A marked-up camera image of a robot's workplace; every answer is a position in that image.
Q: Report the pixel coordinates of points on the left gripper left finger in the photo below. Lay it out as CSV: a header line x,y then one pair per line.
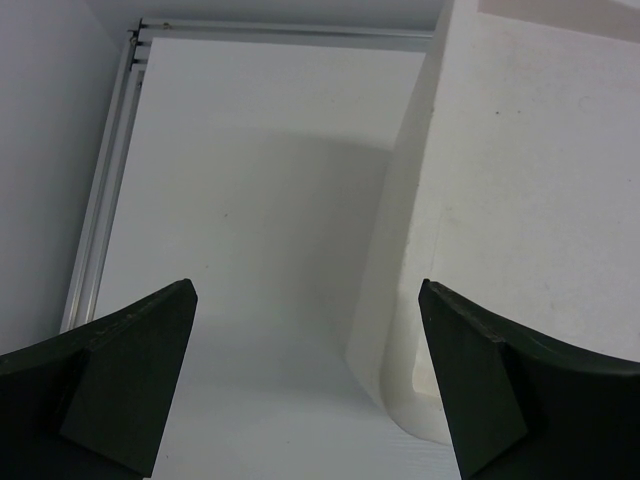
x,y
93,402

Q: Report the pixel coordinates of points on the white drawer cabinet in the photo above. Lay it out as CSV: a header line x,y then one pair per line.
x,y
514,182

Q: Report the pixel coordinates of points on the aluminium table frame rail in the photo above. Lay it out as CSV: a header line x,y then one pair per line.
x,y
94,239

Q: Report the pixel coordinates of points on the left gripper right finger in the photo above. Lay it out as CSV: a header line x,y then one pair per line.
x,y
522,405

